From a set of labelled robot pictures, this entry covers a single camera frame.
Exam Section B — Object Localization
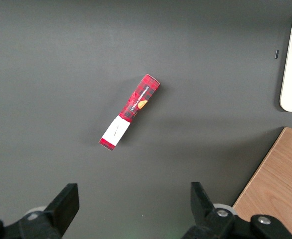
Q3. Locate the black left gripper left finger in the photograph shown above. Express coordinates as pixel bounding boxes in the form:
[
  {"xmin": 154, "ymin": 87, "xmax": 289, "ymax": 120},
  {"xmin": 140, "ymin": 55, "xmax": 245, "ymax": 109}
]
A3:
[{"xmin": 0, "ymin": 183, "xmax": 80, "ymax": 239}]

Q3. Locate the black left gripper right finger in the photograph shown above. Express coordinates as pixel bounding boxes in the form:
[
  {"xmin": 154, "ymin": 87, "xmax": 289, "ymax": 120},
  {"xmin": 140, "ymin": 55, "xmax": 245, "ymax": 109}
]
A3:
[{"xmin": 180, "ymin": 181, "xmax": 292, "ymax": 239}]

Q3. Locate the wooden two-drawer cabinet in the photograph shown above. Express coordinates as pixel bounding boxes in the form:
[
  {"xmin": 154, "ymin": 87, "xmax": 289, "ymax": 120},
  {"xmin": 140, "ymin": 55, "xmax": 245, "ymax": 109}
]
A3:
[{"xmin": 232, "ymin": 126, "xmax": 292, "ymax": 239}]

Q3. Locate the red plaid shortbread box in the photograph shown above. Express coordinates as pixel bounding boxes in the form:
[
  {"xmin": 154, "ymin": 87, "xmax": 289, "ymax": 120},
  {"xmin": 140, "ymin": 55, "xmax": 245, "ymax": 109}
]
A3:
[{"xmin": 98, "ymin": 73, "xmax": 161, "ymax": 152}]

